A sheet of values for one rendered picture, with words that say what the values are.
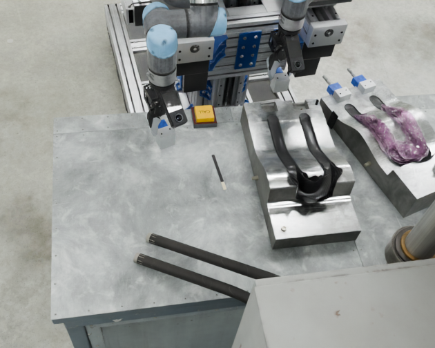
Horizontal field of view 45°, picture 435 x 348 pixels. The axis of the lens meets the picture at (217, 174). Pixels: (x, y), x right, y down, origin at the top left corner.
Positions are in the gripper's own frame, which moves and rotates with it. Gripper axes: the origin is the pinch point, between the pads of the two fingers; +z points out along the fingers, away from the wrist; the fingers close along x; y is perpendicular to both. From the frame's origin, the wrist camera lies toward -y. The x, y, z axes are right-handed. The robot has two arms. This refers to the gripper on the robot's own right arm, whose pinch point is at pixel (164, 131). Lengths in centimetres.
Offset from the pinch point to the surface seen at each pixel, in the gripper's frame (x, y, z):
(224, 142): -21.7, -0.7, 15.1
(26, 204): 44, 58, 95
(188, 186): -2.9, -11.6, 15.0
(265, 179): -21.1, -25.2, 4.0
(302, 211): -27.8, -37.0, 9.0
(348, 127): -60, -16, 8
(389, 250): -17, -69, -32
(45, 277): 47, 18, 95
